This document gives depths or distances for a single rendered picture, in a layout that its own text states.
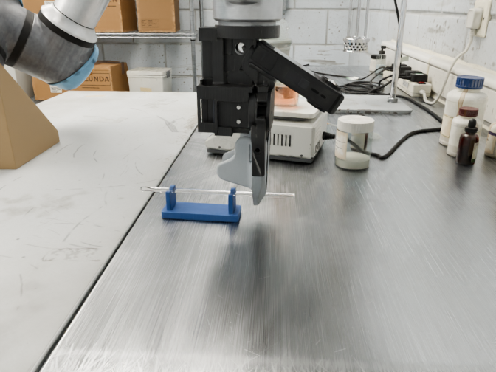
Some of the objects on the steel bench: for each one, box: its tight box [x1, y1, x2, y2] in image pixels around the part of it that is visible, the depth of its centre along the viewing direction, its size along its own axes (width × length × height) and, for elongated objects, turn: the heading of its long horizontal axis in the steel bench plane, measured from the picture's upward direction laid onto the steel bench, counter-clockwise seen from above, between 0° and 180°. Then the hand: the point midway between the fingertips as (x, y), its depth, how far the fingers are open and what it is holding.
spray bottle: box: [375, 45, 387, 74], centre depth 177 cm, size 4×4×11 cm
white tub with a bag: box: [259, 18, 292, 56], centre depth 180 cm, size 14×14×21 cm
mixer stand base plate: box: [300, 94, 413, 114], centre depth 122 cm, size 30×20×1 cm, turn 87°
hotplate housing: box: [205, 111, 335, 163], centre depth 83 cm, size 22×13×8 cm, turn 71°
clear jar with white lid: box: [334, 115, 375, 171], centre depth 75 cm, size 6×6×8 cm
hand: (262, 194), depth 56 cm, fingers closed, pressing on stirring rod
